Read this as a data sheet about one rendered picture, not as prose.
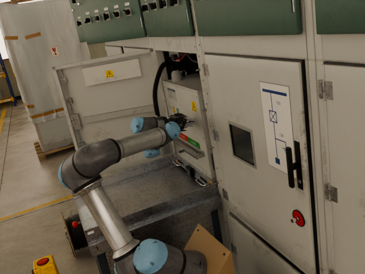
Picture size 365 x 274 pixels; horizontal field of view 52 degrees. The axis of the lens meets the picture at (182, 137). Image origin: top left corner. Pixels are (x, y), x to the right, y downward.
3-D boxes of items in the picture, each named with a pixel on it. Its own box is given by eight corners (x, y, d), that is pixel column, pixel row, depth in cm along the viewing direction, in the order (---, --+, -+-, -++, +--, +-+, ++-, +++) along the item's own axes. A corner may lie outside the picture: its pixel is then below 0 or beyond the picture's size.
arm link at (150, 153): (156, 150, 161) (149, 127, 164) (141, 160, 168) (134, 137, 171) (169, 149, 167) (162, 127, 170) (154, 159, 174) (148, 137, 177)
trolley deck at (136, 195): (92, 257, 169) (88, 246, 167) (75, 203, 225) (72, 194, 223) (222, 207, 191) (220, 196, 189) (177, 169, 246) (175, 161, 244)
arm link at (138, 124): (132, 138, 171) (127, 121, 173) (152, 136, 178) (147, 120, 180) (139, 131, 165) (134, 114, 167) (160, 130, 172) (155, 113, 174)
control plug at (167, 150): (162, 157, 226) (157, 130, 221) (159, 155, 230) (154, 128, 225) (174, 153, 229) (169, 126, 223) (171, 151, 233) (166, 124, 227)
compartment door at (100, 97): (85, 173, 254) (55, 66, 230) (176, 157, 253) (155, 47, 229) (83, 178, 248) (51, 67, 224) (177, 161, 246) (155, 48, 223)
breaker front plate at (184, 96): (210, 182, 193) (195, 92, 177) (175, 156, 236) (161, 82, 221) (212, 181, 193) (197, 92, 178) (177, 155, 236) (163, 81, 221)
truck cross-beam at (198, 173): (213, 192, 191) (212, 181, 190) (175, 161, 240) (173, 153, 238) (222, 188, 193) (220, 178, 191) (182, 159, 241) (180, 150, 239)
